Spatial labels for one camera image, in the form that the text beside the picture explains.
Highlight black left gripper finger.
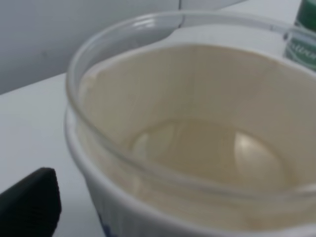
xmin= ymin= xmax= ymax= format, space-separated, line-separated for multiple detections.
xmin=0 ymin=167 xmax=61 ymax=237

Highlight paper cup with blue sleeve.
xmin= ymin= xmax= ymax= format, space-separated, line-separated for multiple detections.
xmin=65 ymin=11 xmax=316 ymax=237

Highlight clear water bottle green label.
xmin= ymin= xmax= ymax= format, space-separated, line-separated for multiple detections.
xmin=284 ymin=0 xmax=316 ymax=71

